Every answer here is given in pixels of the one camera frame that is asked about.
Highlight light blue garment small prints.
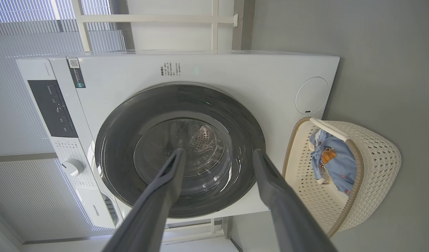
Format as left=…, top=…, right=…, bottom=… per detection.
left=323, top=140, right=358, bottom=195

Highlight white window blinds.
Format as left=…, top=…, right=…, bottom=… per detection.
left=0, top=0, right=126, bottom=242

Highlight white washing machine dial knob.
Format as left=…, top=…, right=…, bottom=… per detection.
left=62, top=158, right=85, bottom=177

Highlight black QR code sticker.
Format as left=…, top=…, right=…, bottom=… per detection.
left=67, top=58, right=86, bottom=89

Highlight blue garment orange cartoon print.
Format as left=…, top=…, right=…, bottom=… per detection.
left=309, top=129, right=341, bottom=183

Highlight white front-load washing machine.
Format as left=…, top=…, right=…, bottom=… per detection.
left=16, top=51, right=340, bottom=230

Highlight small printed text label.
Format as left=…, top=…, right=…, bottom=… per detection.
left=160, top=62, right=182, bottom=77

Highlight black washing machine display panel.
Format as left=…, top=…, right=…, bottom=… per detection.
left=28, top=80, right=78, bottom=138

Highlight dark round glass washer door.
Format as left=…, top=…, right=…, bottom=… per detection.
left=95, top=83, right=266, bottom=218

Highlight round white filter cover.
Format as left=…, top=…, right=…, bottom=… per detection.
left=295, top=77, right=329, bottom=115

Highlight white metal rack frame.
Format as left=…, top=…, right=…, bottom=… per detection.
left=71, top=0, right=239, bottom=51

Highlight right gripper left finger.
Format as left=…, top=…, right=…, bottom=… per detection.
left=103, top=147, right=187, bottom=252

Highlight perforated steel washer drum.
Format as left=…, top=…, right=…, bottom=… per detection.
left=134, top=119, right=232, bottom=195

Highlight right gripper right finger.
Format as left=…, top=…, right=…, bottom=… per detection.
left=253, top=149, right=337, bottom=252

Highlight cream perforated laundry basket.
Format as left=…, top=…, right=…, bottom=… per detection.
left=282, top=117, right=402, bottom=238

